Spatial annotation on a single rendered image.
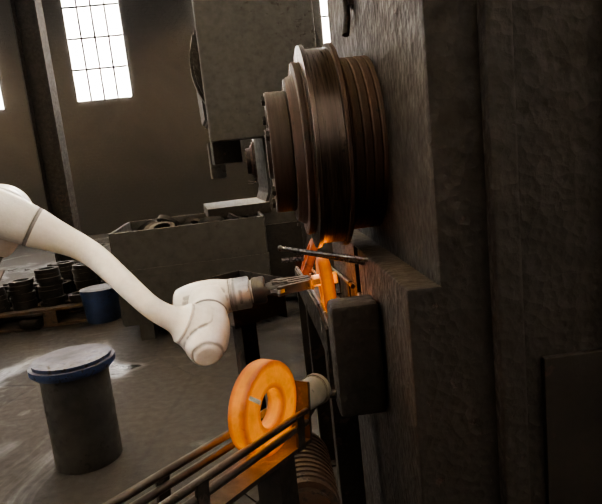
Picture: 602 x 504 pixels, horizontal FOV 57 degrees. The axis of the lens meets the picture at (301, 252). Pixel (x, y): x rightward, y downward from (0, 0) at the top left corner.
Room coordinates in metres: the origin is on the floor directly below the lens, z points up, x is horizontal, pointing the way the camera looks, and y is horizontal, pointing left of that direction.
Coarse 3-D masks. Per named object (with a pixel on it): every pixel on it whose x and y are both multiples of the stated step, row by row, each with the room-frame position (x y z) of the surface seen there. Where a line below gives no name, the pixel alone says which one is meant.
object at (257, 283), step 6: (258, 276) 1.49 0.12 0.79; (252, 282) 1.46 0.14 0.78; (258, 282) 1.46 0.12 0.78; (264, 282) 1.48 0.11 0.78; (270, 282) 1.51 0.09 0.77; (252, 288) 1.45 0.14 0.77; (258, 288) 1.45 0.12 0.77; (264, 288) 1.45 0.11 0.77; (270, 288) 1.45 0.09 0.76; (276, 288) 1.45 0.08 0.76; (258, 294) 1.45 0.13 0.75; (264, 294) 1.45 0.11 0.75; (270, 294) 1.45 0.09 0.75; (258, 300) 1.45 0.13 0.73; (264, 300) 1.46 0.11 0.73
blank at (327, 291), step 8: (320, 264) 1.46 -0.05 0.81; (328, 264) 1.45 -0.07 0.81; (320, 272) 1.44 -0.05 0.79; (328, 272) 1.44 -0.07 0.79; (320, 280) 1.45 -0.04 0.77; (328, 280) 1.42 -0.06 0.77; (320, 288) 1.52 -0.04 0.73; (328, 288) 1.42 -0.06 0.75; (320, 296) 1.54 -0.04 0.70; (328, 296) 1.42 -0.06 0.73
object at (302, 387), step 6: (300, 384) 0.91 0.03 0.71; (306, 384) 0.90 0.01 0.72; (300, 390) 0.91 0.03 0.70; (306, 390) 0.90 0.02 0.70; (300, 396) 0.91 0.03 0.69; (306, 396) 0.90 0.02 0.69; (300, 402) 0.91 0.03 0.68; (306, 402) 0.90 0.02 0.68; (300, 408) 0.91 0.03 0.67; (306, 432) 0.90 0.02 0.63
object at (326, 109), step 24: (312, 48) 1.30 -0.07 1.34; (312, 72) 1.18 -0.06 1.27; (336, 72) 1.18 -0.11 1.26; (312, 96) 1.13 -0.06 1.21; (336, 96) 1.14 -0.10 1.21; (312, 120) 1.12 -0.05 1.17; (336, 120) 1.13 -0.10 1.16; (336, 144) 1.12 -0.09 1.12; (336, 168) 1.12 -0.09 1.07; (336, 192) 1.14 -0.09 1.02; (336, 216) 1.17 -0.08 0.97; (336, 240) 1.27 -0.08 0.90
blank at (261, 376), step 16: (256, 368) 0.84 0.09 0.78; (272, 368) 0.86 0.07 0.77; (288, 368) 0.90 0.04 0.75; (240, 384) 0.81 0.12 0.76; (256, 384) 0.82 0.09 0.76; (272, 384) 0.85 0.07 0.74; (288, 384) 0.89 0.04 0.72; (240, 400) 0.80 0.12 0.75; (256, 400) 0.81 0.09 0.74; (272, 400) 0.88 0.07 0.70; (288, 400) 0.89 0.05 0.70; (240, 416) 0.79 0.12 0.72; (256, 416) 0.81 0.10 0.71; (272, 416) 0.87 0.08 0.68; (288, 416) 0.88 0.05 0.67; (240, 432) 0.79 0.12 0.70; (256, 432) 0.80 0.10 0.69; (240, 448) 0.80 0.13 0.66
